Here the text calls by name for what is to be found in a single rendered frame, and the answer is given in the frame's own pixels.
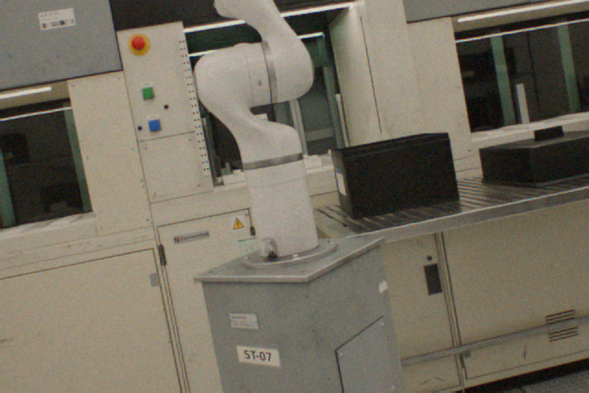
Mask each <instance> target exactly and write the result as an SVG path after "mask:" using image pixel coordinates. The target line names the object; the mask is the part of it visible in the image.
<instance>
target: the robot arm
mask: <svg viewBox="0 0 589 393"><path fill-rule="evenodd" d="M214 2H215V7H216V10H217V12H218V13H219V14H220V15H221V16H222V17H229V18H237V19H239V20H241V21H243V22H245V23H247V24H249V25H250V26H252V28H255V29H256V30H257V31H258V32H259V33H260V35H261V37H262V42H260V43H253V44H249V43H240V44H238V45H236V46H234V47H232V48H226V49H222V50H217V51H213V52H209V53H207V54H205V55H204V56H203V57H202V58H201V59H200V60H199V61H198V62H197V63H196V65H195V67H194V71H193V73H192V75H193V77H192V82H193V86H194V89H195V92H196V94H197V97H198V98H199V99H200V101H201V102H202V104H203V105H204V106H205V107H206V108H207V109H208V110H209V111H210V112H211V113H212V114H214V115H215V116H216V117H217V118H218V119H219V120H220V121H221V122H222V123H223V124H224V125H225V126H226V127H227V128H228V129H229V130H230V131H231V133H232V134H233V135H234V136H235V138H236V140H237V143H238V146H239V148H240V152H241V155H242V160H243V165H244V169H245V175H246V184H247V190H248V199H249V204H250V209H251V213H252V218H253V223H254V227H255V233H256V238H257V242H258V248H259V250H257V251H255V252H252V253H250V254H248V255H247V256H246V257H245V259H243V261H244V265H245V267H247V268H249V269H259V270H261V269H275V268H282V267H288V266H293V265H297V264H302V263H306V262H310V261H312V260H317V259H320V258H323V257H325V256H328V255H329V254H331V253H333V252H334V251H335V250H336V249H337V248H338V247H337V242H336V241H335V240H333V238H329V239H324V238H320V239H318V235H317V230H316V225H315V219H314V210H313V205H312V200H311V195H310V189H309V185H308V179H307V174H306V165H305V160H304V156H303V150H302V145H301V142H300V138H299V136H298V133H297V131H296V130H295V129H294V128H292V127H290V126H287V125H284V124H280V123H275V122H270V121H264V120H261V119H259V118H257V117H255V116H254V115H253V114H252V113H251V112H250V111H249V108H250V107H255V106H259V105H265V104H270V103H275V102H281V101H286V100H291V99H294V98H299V97H301V96H303V95H304V94H305V93H306V92H307V91H308V90H309V89H310V88H311V87H312V85H313V78H314V70H313V60H312V59H311V56H310V54H309V52H308V50H307V49H306V46H305V45H304V43H303V42H302V41H301V40H300V39H299V37H298V36H297V35H296V34H295V32H294V31H293V30H292V28H291V27H289V26H288V24H287V23H286V22H285V20H284V19H283V17H282V16H281V14H280V13H279V11H278V9H277V8H276V6H275V4H274V3H273V1H272V0H214Z"/></svg>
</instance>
